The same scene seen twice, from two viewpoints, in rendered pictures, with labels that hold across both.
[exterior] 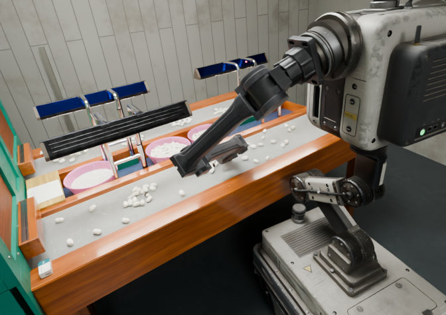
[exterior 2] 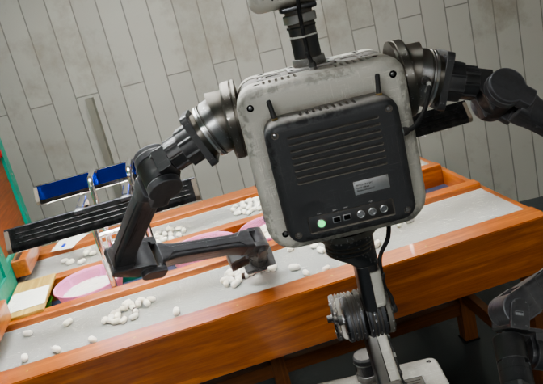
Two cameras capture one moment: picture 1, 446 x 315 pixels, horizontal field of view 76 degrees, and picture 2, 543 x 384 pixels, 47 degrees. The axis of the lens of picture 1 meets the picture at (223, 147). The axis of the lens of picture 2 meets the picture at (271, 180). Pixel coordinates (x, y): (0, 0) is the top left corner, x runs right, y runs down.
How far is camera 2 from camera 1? 0.95 m
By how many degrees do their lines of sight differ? 24
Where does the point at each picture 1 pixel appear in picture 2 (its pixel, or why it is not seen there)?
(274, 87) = (155, 170)
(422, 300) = not seen: outside the picture
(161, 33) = (264, 60)
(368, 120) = (266, 208)
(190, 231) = (168, 364)
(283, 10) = not seen: outside the picture
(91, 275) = not seen: outside the picture
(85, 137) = (53, 226)
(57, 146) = (22, 236)
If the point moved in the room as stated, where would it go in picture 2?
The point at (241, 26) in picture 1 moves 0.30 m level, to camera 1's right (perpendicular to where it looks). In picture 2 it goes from (412, 31) to (465, 21)
